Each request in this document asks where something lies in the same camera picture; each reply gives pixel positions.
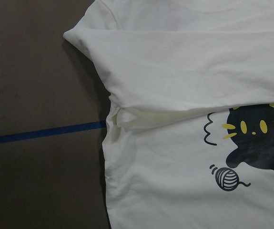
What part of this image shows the cream long-sleeve cat shirt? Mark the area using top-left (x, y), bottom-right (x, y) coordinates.
top-left (63, 0), bottom-right (274, 229)

